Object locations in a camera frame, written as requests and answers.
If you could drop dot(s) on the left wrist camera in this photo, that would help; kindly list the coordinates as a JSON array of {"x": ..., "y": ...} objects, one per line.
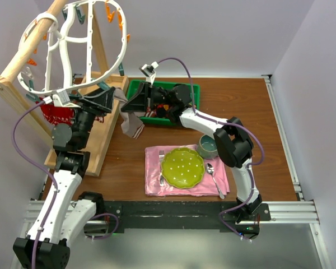
[{"x": 60, "y": 100}]

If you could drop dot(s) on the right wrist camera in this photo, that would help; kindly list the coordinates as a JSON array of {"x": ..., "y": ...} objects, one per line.
[{"x": 149, "y": 71}]

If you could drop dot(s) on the brown white striped sock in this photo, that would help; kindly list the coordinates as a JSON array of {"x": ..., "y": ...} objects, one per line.
[
  {"x": 132, "y": 126},
  {"x": 150, "y": 114}
]

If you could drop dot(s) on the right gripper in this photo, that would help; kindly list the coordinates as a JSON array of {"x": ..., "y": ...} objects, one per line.
[{"x": 138, "y": 103}]

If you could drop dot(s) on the wooden hanger stand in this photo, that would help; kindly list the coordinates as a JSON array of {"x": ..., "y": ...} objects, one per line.
[{"x": 11, "y": 95}]

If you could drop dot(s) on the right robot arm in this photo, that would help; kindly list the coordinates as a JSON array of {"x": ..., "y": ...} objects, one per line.
[{"x": 233, "y": 140}]

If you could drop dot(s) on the red patterned sock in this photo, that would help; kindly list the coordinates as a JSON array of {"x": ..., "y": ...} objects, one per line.
[{"x": 57, "y": 115}]

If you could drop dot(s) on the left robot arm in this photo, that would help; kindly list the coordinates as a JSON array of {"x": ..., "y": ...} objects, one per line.
[{"x": 47, "y": 243}]

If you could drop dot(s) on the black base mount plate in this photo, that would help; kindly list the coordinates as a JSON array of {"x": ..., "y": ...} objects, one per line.
[{"x": 119, "y": 216}]

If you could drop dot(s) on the teal ceramic mug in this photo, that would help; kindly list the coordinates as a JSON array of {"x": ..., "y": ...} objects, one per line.
[{"x": 207, "y": 148}]

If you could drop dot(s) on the white round sock hanger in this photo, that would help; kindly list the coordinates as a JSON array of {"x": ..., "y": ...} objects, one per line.
[{"x": 70, "y": 47}]

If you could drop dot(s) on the green plastic tray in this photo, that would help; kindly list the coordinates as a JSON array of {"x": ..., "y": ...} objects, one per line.
[{"x": 164, "y": 113}]

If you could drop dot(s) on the green scalloped plate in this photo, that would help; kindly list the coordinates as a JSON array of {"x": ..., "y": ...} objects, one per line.
[{"x": 183, "y": 168}]

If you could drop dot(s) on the silver spoon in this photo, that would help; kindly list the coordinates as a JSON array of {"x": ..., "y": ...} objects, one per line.
[{"x": 210, "y": 171}]

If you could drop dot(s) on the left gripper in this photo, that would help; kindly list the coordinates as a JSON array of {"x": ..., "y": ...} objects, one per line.
[{"x": 101, "y": 100}]

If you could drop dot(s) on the silver fork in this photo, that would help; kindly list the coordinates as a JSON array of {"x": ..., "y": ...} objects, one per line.
[{"x": 161, "y": 156}]

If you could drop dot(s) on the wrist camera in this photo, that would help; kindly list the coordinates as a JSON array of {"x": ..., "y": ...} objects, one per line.
[
  {"x": 149, "y": 71},
  {"x": 60, "y": 100}
]

